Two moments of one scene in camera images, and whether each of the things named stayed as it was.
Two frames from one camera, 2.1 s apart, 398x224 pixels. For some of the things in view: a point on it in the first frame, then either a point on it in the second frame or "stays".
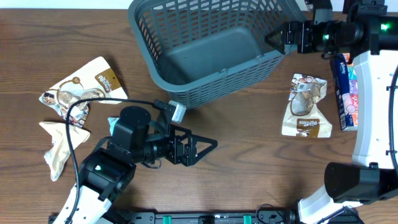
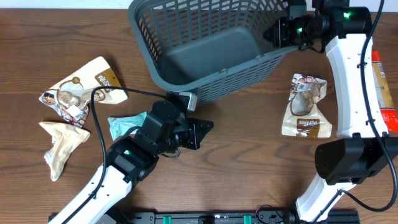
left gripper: (188, 159) to (196, 131)
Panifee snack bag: (95, 79) stays
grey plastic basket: (193, 48) stays
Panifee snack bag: (304, 118) stays
